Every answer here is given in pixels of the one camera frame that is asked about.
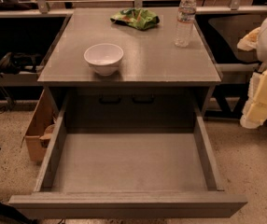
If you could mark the brown cardboard box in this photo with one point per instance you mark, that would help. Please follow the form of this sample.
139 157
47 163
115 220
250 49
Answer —
42 118

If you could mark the white ceramic bowl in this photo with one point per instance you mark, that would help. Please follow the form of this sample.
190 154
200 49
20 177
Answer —
104 59

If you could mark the black drawer handle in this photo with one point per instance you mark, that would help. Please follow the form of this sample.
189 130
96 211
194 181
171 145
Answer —
143 99
109 99

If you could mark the black headphones on shelf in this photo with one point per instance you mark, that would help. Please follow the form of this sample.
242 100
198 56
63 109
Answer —
15 62

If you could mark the grey cabinet with table top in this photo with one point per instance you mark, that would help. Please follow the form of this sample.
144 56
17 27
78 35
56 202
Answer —
181 79

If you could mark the open grey top drawer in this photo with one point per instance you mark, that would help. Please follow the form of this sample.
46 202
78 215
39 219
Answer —
129 160

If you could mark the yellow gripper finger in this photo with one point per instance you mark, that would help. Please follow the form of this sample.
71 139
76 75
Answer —
255 110
249 41

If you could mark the black left drawer handle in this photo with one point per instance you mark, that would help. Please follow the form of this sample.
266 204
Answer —
109 99

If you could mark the clear plastic water bottle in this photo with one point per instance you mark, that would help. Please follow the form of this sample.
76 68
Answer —
184 22

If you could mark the green chip bag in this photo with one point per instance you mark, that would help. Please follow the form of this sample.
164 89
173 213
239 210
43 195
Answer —
138 18

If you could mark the black right drawer handle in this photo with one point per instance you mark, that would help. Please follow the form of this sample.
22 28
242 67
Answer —
143 99

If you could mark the black office chair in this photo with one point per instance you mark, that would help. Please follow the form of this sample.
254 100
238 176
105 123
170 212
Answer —
222 32

